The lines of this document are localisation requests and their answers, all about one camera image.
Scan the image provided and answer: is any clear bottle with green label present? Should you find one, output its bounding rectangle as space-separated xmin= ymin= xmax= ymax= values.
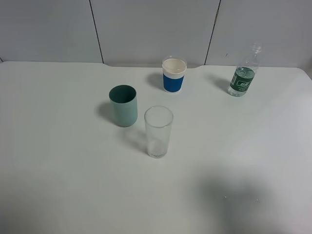
xmin=228 ymin=42 xmax=262 ymax=97

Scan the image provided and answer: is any teal green plastic cup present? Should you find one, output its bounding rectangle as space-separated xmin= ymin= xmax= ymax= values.
xmin=109 ymin=85 xmax=138 ymax=127

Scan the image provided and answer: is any white cup with blue sleeve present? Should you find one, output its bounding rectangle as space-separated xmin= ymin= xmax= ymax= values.
xmin=162 ymin=56 xmax=187 ymax=93

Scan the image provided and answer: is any clear tall drinking glass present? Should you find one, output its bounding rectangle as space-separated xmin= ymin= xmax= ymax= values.
xmin=144 ymin=105 xmax=174 ymax=158

